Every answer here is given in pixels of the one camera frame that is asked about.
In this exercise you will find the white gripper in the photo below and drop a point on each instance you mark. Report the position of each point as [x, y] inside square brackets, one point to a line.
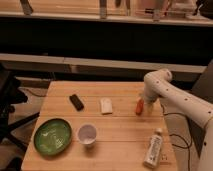
[148, 107]

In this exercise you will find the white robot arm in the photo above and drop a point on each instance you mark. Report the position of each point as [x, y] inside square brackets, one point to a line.
[157, 83]

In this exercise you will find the white sponge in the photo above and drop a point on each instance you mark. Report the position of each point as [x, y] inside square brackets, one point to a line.
[106, 106]

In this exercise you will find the long workbench shelf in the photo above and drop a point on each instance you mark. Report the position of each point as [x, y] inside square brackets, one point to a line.
[101, 67]

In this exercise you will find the white plastic bottle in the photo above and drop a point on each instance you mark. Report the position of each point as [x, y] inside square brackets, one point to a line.
[152, 155]

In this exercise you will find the black rectangular block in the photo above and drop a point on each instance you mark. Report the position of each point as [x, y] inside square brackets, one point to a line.
[76, 102]

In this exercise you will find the wooden table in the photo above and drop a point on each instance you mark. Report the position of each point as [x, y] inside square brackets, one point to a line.
[122, 136]

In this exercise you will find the white paper cup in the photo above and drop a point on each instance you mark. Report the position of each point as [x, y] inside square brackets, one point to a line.
[87, 134]

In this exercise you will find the green plate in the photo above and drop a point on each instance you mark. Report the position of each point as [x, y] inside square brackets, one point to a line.
[52, 137]

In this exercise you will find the black office chair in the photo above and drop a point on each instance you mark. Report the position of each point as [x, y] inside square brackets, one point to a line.
[10, 95]

